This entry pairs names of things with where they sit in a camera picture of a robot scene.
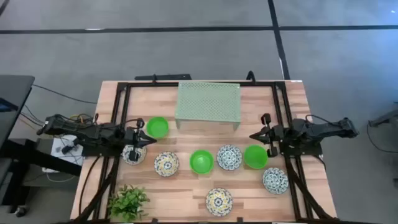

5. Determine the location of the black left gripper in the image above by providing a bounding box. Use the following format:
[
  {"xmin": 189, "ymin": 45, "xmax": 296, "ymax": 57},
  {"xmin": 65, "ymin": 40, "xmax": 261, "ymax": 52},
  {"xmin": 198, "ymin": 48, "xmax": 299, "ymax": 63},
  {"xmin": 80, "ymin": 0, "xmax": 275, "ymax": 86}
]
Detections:
[{"xmin": 124, "ymin": 119, "xmax": 157, "ymax": 162}]

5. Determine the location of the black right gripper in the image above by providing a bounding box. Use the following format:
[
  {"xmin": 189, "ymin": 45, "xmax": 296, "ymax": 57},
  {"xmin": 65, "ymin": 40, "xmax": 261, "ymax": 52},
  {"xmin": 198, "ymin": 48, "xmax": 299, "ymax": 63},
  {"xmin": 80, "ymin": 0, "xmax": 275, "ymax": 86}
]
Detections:
[{"xmin": 249, "ymin": 113, "xmax": 285, "ymax": 158}]

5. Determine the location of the green plastic bowl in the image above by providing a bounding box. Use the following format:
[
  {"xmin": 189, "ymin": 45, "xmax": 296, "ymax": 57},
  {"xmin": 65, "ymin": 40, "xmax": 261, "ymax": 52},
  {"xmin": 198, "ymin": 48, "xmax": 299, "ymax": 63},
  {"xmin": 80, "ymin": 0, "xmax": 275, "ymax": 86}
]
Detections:
[
  {"xmin": 243, "ymin": 144, "xmax": 269, "ymax": 170},
  {"xmin": 189, "ymin": 149, "xmax": 215, "ymax": 175},
  {"xmin": 146, "ymin": 116, "xmax": 170, "ymax": 139}
]

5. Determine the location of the yellow patterned ceramic bowl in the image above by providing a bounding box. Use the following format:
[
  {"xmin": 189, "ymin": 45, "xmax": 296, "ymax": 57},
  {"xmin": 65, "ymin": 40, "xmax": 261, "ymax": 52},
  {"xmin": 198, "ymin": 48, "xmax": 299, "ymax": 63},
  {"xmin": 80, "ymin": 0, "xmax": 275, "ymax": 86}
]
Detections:
[
  {"xmin": 205, "ymin": 187, "xmax": 234, "ymax": 217},
  {"xmin": 154, "ymin": 151, "xmax": 180, "ymax": 177},
  {"xmin": 121, "ymin": 144, "xmax": 147, "ymax": 166}
]

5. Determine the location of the blue patterned ceramic bowl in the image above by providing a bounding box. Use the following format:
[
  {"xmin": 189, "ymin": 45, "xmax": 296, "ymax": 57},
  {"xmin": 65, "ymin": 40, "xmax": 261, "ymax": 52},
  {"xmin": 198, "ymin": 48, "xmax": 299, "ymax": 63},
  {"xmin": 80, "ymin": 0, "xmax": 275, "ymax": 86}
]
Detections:
[
  {"xmin": 262, "ymin": 167, "xmax": 289, "ymax": 195},
  {"xmin": 216, "ymin": 144, "xmax": 243, "ymax": 171}
]

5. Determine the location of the pale green perforated metal shelf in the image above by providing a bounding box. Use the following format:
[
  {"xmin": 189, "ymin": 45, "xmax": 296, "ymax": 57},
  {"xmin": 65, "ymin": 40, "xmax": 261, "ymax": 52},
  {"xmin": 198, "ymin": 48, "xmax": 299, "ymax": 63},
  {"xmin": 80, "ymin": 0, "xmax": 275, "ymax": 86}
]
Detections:
[{"xmin": 174, "ymin": 81, "xmax": 242, "ymax": 131}]

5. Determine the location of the small green artificial plant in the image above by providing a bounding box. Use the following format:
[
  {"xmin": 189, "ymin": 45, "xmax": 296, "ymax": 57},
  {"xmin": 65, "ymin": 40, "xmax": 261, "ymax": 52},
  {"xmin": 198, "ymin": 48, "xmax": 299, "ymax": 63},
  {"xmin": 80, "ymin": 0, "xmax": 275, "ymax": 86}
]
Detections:
[{"xmin": 107, "ymin": 184, "xmax": 151, "ymax": 223}]

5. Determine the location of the flat black bar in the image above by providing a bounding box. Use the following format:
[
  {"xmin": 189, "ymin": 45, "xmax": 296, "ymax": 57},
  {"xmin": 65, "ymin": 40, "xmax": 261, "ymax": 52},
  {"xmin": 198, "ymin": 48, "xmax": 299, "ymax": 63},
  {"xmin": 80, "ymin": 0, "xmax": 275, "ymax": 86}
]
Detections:
[{"xmin": 134, "ymin": 73, "xmax": 192, "ymax": 81}]

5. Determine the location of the white power strip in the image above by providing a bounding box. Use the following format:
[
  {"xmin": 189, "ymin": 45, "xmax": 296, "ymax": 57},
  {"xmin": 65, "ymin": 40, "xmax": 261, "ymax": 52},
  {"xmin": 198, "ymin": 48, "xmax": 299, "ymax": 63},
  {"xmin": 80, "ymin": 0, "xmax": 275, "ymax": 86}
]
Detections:
[{"xmin": 42, "ymin": 135, "xmax": 85, "ymax": 174}]

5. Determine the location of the grey furniture leg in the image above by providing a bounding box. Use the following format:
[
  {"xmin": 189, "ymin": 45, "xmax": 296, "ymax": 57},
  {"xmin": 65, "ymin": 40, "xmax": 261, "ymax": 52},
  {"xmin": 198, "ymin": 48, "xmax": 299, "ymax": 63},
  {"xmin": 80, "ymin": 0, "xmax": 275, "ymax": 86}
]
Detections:
[{"xmin": 368, "ymin": 108, "xmax": 398, "ymax": 128}]

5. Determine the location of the black desk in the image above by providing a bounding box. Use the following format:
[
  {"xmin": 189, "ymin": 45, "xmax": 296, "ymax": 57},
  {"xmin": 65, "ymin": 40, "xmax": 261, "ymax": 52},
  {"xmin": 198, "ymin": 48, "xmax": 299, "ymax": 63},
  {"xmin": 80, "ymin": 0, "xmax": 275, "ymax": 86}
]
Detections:
[{"xmin": 0, "ymin": 74, "xmax": 83, "ymax": 217}]

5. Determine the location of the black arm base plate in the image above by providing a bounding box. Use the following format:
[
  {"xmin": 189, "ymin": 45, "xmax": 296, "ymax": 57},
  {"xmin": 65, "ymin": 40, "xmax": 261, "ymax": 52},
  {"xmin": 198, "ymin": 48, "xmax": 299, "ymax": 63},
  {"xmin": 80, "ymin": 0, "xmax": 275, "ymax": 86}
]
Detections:
[
  {"xmin": 81, "ymin": 141, "xmax": 125, "ymax": 157},
  {"xmin": 278, "ymin": 136, "xmax": 323, "ymax": 156}
]

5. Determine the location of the black aluminium rig frame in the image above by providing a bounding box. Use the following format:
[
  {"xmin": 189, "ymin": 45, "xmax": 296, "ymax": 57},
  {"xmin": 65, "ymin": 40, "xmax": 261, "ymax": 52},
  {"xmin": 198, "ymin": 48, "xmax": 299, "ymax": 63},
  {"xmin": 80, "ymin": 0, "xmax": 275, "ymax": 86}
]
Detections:
[{"xmin": 73, "ymin": 80, "xmax": 340, "ymax": 224}]

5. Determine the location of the thin black floor cable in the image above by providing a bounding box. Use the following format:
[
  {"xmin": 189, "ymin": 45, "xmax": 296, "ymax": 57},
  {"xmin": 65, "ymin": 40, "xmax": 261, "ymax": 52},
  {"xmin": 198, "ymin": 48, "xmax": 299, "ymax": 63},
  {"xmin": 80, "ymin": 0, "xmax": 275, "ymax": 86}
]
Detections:
[
  {"xmin": 366, "ymin": 123, "xmax": 398, "ymax": 154},
  {"xmin": 32, "ymin": 83, "xmax": 98, "ymax": 105}
]

